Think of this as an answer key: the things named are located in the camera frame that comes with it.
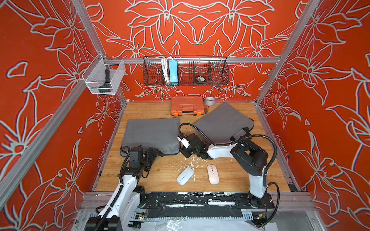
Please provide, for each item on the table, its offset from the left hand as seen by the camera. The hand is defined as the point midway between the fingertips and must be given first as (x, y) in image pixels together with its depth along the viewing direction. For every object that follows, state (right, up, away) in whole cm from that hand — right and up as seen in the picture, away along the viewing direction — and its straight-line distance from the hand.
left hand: (156, 154), depth 86 cm
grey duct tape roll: (+38, +35, +29) cm, 60 cm away
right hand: (+15, +3, +7) cm, 17 cm away
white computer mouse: (+18, -11, -7) cm, 22 cm away
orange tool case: (+20, +31, +27) cm, 46 cm away
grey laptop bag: (+2, +10, +14) cm, 17 cm away
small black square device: (+28, +49, +10) cm, 57 cm away
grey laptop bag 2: (+43, +18, +17) cm, 50 cm away
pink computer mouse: (+33, -10, -7) cm, 35 cm away
